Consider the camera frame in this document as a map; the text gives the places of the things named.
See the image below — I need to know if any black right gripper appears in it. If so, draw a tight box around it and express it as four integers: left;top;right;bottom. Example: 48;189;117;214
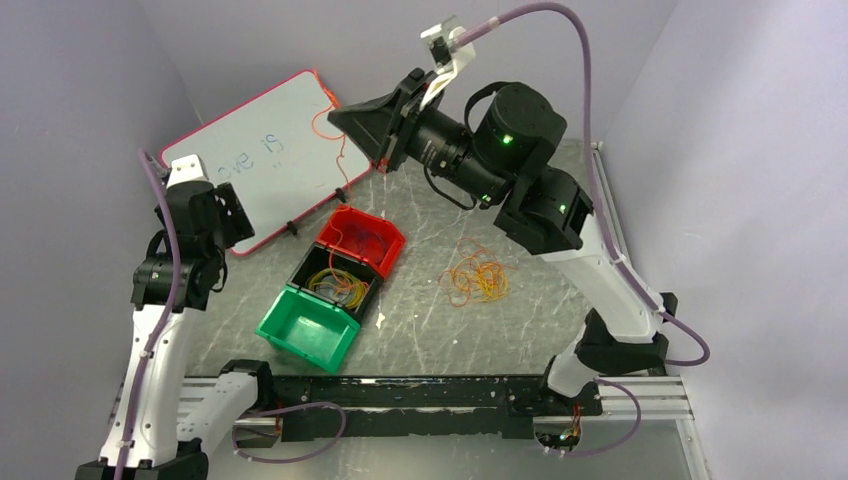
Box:
328;68;507;207

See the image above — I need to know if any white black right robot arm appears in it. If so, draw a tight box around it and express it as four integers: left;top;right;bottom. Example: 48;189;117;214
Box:
328;69;668;414

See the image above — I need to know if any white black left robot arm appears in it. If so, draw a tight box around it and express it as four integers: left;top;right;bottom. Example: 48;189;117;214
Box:
75;179;277;479

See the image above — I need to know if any pink framed whiteboard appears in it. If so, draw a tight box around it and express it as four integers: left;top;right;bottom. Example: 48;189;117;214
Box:
159;70;371;256

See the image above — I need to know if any black plastic bin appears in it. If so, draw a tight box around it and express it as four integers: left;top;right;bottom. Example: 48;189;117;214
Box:
287;243;384;325

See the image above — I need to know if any red plastic bin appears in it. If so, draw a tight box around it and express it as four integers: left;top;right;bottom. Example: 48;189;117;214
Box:
316;205;406;280

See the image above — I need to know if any green plastic bin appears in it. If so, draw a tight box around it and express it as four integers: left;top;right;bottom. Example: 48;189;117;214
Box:
255;286;360;374

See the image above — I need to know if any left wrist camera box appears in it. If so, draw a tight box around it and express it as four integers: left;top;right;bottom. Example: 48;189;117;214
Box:
166;154;209;189

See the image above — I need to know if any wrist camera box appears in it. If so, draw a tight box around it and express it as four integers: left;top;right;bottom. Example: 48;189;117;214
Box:
166;154;209;189
420;16;476;110

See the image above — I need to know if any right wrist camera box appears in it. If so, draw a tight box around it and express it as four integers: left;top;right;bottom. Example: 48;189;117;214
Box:
420;16;476;110

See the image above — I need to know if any right purple robot hose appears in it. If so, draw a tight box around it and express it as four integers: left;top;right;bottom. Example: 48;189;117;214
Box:
453;1;711;460

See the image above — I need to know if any yellow green cable coil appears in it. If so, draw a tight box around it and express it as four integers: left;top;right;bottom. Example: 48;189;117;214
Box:
305;267;369;311

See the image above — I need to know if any aluminium table edge rail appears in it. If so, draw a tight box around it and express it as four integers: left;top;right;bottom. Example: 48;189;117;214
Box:
586;140;667;376

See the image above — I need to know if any black base frame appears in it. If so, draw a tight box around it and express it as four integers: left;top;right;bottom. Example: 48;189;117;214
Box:
251;374;603;442

